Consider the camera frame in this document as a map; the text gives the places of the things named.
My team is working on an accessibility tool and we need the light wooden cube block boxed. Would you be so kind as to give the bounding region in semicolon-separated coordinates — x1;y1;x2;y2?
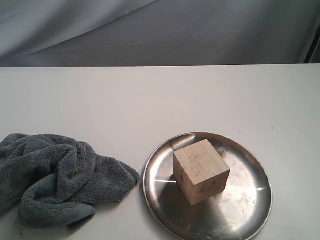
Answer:
173;139;231;206

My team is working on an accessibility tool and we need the grey terry towel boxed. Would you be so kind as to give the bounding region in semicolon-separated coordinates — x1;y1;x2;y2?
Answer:
0;133;140;231

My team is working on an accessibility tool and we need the round stainless steel plate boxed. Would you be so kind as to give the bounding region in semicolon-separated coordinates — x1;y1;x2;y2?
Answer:
141;132;273;240

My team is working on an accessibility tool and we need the grey backdrop cloth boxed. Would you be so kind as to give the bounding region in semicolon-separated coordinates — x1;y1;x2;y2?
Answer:
0;0;320;67

